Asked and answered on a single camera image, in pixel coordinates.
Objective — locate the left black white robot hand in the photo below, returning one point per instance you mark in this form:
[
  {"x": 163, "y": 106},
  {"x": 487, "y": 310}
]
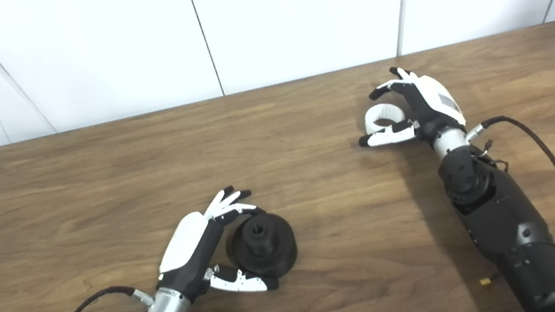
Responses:
[{"x": 186, "y": 246}]

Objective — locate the small yellow connector plug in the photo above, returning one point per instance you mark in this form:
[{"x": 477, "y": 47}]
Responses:
[{"x": 488, "y": 281}]

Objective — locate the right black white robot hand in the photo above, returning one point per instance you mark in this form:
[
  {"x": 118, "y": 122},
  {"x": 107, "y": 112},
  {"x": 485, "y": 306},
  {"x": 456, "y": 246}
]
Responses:
[{"x": 431, "y": 100}]

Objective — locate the round black part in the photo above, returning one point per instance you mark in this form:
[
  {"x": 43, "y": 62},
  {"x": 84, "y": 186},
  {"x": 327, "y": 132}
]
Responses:
[{"x": 275, "y": 250}]

